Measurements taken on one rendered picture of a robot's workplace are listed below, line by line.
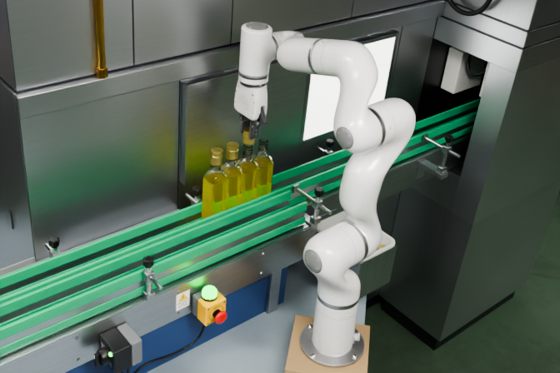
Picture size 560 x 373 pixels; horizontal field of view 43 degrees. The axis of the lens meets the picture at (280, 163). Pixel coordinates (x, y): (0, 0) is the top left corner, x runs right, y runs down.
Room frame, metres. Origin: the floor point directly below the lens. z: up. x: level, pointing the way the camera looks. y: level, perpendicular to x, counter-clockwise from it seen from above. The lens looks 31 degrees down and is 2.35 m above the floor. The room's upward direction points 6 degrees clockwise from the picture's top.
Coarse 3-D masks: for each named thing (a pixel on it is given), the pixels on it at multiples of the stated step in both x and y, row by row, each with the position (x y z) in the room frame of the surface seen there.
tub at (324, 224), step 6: (330, 216) 1.92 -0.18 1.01; (336, 216) 1.92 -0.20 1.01; (342, 216) 1.94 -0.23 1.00; (324, 222) 1.88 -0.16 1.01; (330, 222) 1.90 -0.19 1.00; (336, 222) 1.92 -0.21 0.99; (318, 228) 1.84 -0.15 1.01; (324, 228) 1.88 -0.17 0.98; (384, 234) 1.85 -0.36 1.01; (384, 240) 1.84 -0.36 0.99; (390, 240) 1.83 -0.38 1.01; (384, 246) 1.78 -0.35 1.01; (390, 246) 1.79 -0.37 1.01; (378, 252) 1.75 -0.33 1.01; (366, 258) 1.72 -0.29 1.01
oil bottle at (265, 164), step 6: (252, 156) 1.85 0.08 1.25; (258, 156) 1.84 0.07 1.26; (270, 156) 1.85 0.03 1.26; (258, 162) 1.82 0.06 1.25; (264, 162) 1.82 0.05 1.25; (270, 162) 1.83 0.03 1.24; (258, 168) 1.81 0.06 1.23; (264, 168) 1.82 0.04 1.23; (270, 168) 1.84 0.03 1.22; (258, 174) 1.81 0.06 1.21; (264, 174) 1.82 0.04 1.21; (270, 174) 1.84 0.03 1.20; (258, 180) 1.81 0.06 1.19; (264, 180) 1.82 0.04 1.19; (270, 180) 1.84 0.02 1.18; (258, 186) 1.81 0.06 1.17; (264, 186) 1.82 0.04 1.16; (270, 186) 1.84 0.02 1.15; (258, 192) 1.81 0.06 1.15; (264, 192) 1.83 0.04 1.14
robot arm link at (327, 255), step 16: (336, 224) 1.54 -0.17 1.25; (320, 240) 1.46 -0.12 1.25; (336, 240) 1.47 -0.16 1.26; (352, 240) 1.48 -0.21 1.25; (304, 256) 1.46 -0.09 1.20; (320, 256) 1.43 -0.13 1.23; (336, 256) 1.43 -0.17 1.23; (352, 256) 1.46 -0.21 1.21; (320, 272) 1.42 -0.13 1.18; (336, 272) 1.42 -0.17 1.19; (352, 272) 1.54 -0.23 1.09; (320, 288) 1.49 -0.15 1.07; (336, 288) 1.45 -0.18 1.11; (352, 288) 1.47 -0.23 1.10; (336, 304) 1.46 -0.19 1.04; (352, 304) 1.48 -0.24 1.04
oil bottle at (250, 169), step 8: (240, 160) 1.81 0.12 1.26; (248, 168) 1.78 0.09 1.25; (256, 168) 1.80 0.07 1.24; (248, 176) 1.78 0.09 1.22; (256, 176) 1.80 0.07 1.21; (248, 184) 1.78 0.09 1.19; (256, 184) 1.80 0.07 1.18; (248, 192) 1.78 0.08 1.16; (256, 192) 1.80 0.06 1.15; (248, 200) 1.79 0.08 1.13
